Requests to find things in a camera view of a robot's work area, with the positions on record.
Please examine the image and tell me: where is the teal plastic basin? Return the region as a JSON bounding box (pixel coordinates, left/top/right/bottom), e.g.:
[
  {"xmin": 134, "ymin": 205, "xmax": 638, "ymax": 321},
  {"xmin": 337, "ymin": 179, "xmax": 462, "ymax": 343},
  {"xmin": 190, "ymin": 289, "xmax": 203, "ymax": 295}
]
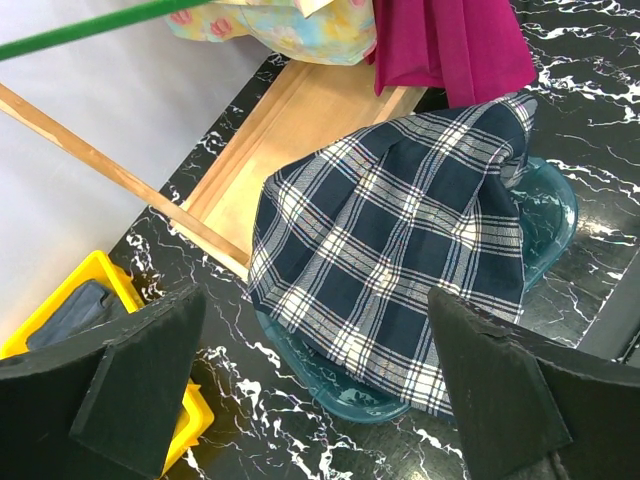
[{"xmin": 256, "ymin": 156, "xmax": 578, "ymax": 424}]

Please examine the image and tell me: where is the floral pastel garment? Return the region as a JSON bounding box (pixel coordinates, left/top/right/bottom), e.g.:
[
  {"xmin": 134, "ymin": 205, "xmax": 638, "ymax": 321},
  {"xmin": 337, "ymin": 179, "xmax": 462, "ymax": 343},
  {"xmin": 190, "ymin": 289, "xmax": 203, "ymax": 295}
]
[{"xmin": 165, "ymin": 0, "xmax": 377, "ymax": 66}]

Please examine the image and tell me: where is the yellow plastic bin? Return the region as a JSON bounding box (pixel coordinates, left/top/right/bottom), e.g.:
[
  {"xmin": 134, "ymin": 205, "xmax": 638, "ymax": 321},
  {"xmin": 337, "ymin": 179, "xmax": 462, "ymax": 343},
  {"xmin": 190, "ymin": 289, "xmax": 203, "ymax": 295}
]
[{"xmin": 1, "ymin": 250, "xmax": 214, "ymax": 474}]

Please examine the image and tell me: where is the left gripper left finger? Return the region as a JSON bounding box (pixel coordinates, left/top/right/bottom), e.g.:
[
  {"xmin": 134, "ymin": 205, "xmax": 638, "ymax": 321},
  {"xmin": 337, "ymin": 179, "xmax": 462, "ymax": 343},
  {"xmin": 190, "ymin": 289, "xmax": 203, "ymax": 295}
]
[{"xmin": 1, "ymin": 285, "xmax": 206, "ymax": 479}]

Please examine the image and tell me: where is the dark green hanger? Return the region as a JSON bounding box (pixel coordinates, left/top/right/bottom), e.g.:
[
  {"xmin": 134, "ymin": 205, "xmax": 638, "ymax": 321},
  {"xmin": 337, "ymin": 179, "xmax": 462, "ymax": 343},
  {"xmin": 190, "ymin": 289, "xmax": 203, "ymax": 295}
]
[{"xmin": 1, "ymin": 0, "xmax": 206, "ymax": 61}]

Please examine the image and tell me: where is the blue folded cloth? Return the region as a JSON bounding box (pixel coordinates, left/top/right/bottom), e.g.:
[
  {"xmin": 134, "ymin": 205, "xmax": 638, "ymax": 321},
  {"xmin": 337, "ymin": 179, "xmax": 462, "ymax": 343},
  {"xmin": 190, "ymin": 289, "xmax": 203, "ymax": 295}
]
[{"xmin": 26, "ymin": 280, "xmax": 127, "ymax": 351}]

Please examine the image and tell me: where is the navy plaid skirt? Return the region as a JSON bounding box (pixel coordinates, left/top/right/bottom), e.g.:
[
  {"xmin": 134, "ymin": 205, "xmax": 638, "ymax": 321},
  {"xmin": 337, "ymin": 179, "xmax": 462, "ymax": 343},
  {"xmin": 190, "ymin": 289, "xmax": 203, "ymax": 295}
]
[{"xmin": 248, "ymin": 92, "xmax": 537, "ymax": 417}]

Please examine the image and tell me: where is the magenta skirt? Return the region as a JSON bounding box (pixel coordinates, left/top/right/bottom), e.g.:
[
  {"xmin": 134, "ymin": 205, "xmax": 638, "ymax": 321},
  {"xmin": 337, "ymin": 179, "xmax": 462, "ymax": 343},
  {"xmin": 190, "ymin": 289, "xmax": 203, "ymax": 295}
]
[{"xmin": 367, "ymin": 0, "xmax": 537, "ymax": 107}]

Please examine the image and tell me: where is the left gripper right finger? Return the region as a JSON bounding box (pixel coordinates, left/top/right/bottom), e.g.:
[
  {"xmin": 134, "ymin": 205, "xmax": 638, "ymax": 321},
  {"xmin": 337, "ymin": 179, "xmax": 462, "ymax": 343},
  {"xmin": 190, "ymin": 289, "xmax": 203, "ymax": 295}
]
[{"xmin": 428, "ymin": 288, "xmax": 639, "ymax": 479}]

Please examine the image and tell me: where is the wooden clothes rack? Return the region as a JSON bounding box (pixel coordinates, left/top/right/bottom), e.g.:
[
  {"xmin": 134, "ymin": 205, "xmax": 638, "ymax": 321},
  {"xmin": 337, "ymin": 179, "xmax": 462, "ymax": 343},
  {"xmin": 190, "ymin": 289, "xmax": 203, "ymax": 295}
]
[{"xmin": 1, "ymin": 61, "xmax": 424, "ymax": 279}]

